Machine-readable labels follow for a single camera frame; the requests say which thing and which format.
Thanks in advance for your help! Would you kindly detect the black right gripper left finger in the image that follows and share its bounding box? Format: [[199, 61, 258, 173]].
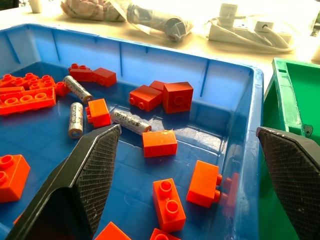
[[5, 123, 122, 240]]

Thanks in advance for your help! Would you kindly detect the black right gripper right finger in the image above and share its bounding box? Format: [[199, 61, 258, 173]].
[[256, 126, 320, 240]]

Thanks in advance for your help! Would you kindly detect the green plastic bin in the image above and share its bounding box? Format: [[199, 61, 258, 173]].
[[258, 57, 320, 240]]

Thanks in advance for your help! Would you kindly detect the silver AA battery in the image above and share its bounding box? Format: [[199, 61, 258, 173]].
[[110, 108, 153, 136], [62, 75, 94, 105], [68, 102, 84, 139]]

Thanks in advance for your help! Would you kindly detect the upside-down red plastic building brick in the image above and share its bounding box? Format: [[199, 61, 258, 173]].
[[0, 86, 57, 116]]

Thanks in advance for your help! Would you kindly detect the blue plastic bin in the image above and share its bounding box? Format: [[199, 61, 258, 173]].
[[0, 23, 265, 240]]

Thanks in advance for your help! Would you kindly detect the white power strip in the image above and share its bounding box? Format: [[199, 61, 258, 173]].
[[205, 21, 293, 53]]

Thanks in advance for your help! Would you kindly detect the plastic-wrapped grey tool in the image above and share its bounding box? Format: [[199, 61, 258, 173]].
[[126, 3, 194, 43]]

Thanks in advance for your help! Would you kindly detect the white power plug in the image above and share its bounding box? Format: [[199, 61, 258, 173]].
[[217, 3, 238, 28]]

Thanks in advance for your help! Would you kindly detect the white plug with cable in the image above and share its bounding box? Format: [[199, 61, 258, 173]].
[[254, 20, 291, 49]]

